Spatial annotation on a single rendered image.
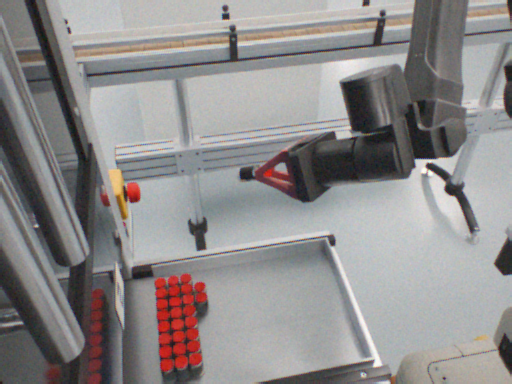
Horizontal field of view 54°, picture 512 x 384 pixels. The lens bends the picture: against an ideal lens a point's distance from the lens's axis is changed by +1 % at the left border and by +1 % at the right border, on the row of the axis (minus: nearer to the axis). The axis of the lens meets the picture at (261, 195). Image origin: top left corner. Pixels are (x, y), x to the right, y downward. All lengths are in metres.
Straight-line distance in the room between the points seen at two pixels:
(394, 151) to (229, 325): 0.48
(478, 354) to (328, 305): 0.83
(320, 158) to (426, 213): 1.83
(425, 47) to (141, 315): 0.64
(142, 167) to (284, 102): 0.91
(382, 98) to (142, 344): 0.58
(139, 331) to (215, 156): 1.00
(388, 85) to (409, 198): 1.91
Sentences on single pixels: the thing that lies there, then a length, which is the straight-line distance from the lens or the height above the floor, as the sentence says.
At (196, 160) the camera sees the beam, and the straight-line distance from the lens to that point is 1.82.
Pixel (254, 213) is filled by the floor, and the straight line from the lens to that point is 2.30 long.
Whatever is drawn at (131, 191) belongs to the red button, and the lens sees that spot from 0.97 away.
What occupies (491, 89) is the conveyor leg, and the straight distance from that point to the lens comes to 2.10.
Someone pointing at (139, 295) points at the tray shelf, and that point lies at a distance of 0.97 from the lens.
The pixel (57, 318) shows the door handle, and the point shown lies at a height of 1.47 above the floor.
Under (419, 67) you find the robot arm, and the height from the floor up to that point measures 1.35.
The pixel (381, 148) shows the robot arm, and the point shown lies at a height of 1.31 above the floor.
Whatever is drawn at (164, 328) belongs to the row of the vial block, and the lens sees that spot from 0.87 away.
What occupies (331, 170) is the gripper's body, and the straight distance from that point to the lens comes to 0.60.
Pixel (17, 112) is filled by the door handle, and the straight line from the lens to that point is 0.24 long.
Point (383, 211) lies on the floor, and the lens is 2.37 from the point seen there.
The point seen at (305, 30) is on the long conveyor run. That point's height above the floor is 0.93.
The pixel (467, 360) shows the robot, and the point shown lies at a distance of 1.67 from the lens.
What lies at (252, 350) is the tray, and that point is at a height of 0.88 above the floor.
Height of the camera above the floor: 1.66
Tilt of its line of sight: 44 degrees down
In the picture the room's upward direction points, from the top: straight up
